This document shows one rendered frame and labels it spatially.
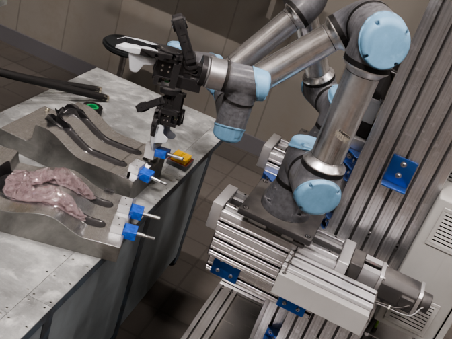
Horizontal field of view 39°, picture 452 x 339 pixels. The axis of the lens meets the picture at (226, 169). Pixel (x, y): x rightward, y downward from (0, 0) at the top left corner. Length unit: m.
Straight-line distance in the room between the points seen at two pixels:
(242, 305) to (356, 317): 1.08
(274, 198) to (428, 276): 0.52
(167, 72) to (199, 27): 2.92
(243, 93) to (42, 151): 0.90
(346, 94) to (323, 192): 0.25
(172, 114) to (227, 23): 2.27
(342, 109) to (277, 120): 2.81
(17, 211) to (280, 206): 0.72
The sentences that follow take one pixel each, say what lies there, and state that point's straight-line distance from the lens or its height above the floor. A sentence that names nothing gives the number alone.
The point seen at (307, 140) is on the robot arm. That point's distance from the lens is 1.75.
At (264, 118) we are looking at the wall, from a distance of 4.37.
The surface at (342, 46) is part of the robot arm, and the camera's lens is 1.61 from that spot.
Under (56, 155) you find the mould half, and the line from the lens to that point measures 2.15.
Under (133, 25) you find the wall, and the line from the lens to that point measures 4.59.
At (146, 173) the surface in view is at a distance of 2.07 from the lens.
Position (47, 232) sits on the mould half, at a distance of 1.83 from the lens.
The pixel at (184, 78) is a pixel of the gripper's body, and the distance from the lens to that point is 1.48.
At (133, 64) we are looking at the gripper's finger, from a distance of 1.44.
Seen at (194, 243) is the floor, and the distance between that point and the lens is 3.38.
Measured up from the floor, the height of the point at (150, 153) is 0.92.
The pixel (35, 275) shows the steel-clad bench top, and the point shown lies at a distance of 1.75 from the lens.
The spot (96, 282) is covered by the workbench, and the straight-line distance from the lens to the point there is 2.10.
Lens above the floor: 1.95
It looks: 28 degrees down
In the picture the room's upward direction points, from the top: 19 degrees clockwise
